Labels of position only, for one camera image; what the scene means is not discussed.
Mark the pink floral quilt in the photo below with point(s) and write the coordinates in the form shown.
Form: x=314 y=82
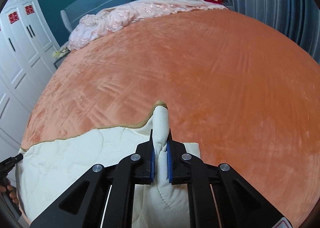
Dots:
x=112 y=22

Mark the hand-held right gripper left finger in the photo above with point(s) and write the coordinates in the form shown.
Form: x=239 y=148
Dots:
x=151 y=160

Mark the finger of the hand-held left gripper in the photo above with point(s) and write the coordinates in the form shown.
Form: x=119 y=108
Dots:
x=11 y=161

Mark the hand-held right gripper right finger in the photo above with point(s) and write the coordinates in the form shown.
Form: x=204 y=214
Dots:
x=170 y=161

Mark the white wardrobe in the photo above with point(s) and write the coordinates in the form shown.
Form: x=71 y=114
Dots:
x=20 y=50

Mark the yellowish cloth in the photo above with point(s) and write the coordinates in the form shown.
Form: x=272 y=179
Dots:
x=61 y=53

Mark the person's left hand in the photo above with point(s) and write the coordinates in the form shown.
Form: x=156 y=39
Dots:
x=11 y=191

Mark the grey nightstand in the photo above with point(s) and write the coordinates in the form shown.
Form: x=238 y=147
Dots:
x=61 y=62

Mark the grey-blue curtain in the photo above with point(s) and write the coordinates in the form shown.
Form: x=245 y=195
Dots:
x=270 y=5

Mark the red paper cutout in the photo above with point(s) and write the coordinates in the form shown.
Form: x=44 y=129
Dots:
x=29 y=10
x=12 y=17

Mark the orange plush blanket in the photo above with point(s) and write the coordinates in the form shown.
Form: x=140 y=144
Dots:
x=200 y=73

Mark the cream quilted jacket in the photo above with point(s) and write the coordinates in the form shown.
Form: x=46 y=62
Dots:
x=75 y=168

